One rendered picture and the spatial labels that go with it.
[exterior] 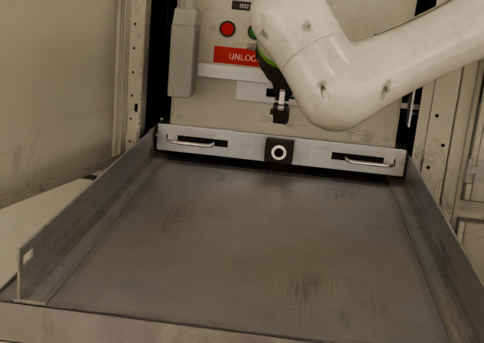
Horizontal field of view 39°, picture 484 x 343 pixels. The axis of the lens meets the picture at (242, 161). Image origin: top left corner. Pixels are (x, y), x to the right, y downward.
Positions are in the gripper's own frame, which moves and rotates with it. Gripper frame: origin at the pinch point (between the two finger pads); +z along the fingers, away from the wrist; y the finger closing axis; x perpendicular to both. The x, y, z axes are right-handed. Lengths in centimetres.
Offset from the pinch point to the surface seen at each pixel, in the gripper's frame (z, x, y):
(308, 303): -31, 7, 39
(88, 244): -22.6, -25.5, 33.7
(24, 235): 29, -54, 28
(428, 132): 13.4, 30.3, -1.5
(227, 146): 20.7, -11.0, 4.1
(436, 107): 10.6, 31.0, -6.2
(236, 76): 10.4, -10.2, -8.2
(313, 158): 20.8, 7.8, 4.7
